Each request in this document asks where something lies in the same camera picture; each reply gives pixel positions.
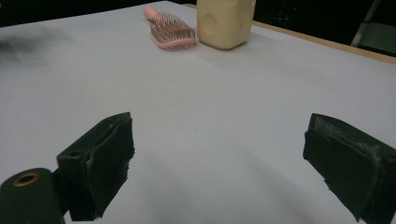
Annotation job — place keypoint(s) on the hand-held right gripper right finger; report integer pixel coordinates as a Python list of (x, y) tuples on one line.
[(351, 168)]

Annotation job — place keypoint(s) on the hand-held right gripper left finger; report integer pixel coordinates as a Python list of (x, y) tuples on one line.
[(102, 168)]

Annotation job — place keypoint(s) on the pink hairbrush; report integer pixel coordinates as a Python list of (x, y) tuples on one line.
[(169, 32)]

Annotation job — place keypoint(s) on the cream yellow cup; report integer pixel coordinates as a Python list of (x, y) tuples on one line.
[(224, 25)]

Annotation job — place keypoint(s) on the white metal stand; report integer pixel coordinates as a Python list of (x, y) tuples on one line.
[(376, 37)]

